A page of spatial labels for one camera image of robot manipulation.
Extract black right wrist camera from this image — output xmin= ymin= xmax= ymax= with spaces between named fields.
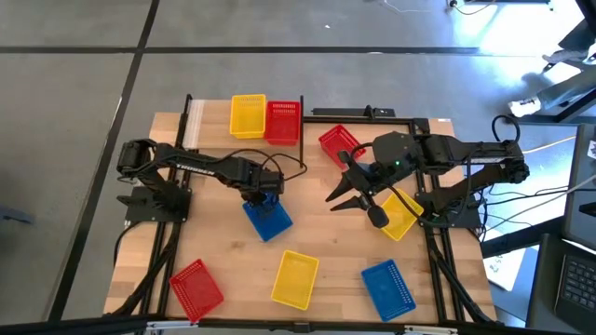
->
xmin=366 ymin=204 xmax=391 ymax=230

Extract wooden shelf with black frame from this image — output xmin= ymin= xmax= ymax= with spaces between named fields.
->
xmin=182 ymin=94 xmax=305 ymax=169

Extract black furniture corner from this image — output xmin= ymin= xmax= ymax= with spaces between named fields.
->
xmin=575 ymin=0 xmax=596 ymax=36

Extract black right elbow cable loop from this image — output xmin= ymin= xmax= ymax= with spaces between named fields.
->
xmin=491 ymin=114 xmax=522 ymax=143

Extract blue plastic slotted basket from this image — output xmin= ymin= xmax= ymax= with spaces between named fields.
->
xmin=360 ymin=259 xmax=417 ymax=324
xmin=241 ymin=192 xmax=294 ymax=244

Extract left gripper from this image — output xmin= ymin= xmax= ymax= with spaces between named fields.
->
xmin=244 ymin=169 xmax=286 ymax=219

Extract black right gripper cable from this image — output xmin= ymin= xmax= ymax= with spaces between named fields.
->
xmin=385 ymin=183 xmax=471 ymax=229

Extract person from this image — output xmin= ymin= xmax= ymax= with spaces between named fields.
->
xmin=507 ymin=17 xmax=596 ymax=118

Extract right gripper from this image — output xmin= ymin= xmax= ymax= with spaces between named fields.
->
xmin=324 ymin=159 xmax=397 ymax=212

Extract black clamp bar device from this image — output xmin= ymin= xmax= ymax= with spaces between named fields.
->
xmin=310 ymin=104 xmax=397 ymax=118

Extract white paper sheet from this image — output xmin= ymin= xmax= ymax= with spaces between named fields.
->
xmin=481 ymin=248 xmax=527 ymax=293

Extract black floor cable with plug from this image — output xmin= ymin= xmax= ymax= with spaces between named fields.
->
xmin=448 ymin=0 xmax=497 ymax=17

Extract black aluminium rig frame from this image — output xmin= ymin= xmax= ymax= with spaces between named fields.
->
xmin=0 ymin=115 xmax=581 ymax=335

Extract dark grey desk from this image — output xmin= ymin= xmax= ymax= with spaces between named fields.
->
xmin=524 ymin=232 xmax=596 ymax=335

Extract laptop keyboard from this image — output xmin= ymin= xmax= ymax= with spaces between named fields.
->
xmin=552 ymin=253 xmax=596 ymax=323

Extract grey floor cable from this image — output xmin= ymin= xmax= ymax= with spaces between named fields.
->
xmin=483 ymin=174 xmax=596 ymax=234

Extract black desk foot bar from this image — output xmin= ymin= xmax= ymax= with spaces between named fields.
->
xmin=479 ymin=216 xmax=567 ymax=260

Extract black chair base bar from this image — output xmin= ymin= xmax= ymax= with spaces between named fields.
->
xmin=553 ymin=86 xmax=596 ymax=125

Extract grey monitor back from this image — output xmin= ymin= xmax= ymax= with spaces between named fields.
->
xmin=561 ymin=123 xmax=596 ymax=252

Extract yellow plastic slotted basket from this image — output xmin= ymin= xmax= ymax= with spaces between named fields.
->
xmin=270 ymin=249 xmax=321 ymax=312
xmin=229 ymin=93 xmax=268 ymax=141
xmin=379 ymin=187 xmax=426 ymax=243

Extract red plastic slotted basket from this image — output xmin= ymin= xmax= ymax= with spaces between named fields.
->
xmin=168 ymin=258 xmax=225 ymax=324
xmin=263 ymin=100 xmax=303 ymax=147
xmin=318 ymin=123 xmax=368 ymax=169

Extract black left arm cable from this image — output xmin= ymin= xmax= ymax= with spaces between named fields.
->
xmin=216 ymin=147 xmax=309 ymax=183

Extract yellow floor cable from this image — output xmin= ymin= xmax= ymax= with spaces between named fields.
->
xmin=521 ymin=135 xmax=578 ymax=154

